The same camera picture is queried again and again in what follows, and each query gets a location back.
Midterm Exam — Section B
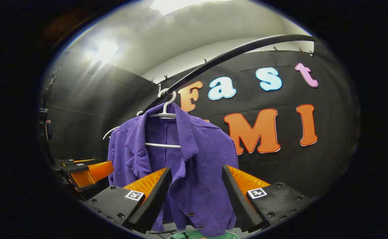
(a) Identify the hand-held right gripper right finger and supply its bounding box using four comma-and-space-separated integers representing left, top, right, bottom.
221, 165, 314, 233

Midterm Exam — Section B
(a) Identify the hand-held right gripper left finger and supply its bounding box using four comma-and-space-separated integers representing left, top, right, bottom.
84, 167, 173, 233

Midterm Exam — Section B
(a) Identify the green laundry hamper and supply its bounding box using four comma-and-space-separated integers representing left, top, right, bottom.
167, 231, 240, 239

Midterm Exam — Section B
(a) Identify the purple corduroy shirt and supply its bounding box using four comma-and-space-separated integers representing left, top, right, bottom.
108, 102, 239, 237

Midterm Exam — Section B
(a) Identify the white plastic hanger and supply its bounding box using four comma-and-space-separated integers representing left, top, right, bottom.
144, 90, 181, 148
102, 111, 145, 140

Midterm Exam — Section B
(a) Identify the black clothes rack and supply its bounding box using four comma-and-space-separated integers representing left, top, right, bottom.
137, 34, 319, 116

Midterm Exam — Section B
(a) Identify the black backdrop cloth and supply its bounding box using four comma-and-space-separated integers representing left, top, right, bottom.
45, 50, 360, 199

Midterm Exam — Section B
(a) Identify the small ceiling light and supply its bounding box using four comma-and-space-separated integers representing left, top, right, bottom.
89, 39, 121, 65

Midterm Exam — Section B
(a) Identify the long ceiling light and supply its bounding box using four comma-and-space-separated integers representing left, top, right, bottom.
150, 0, 233, 16

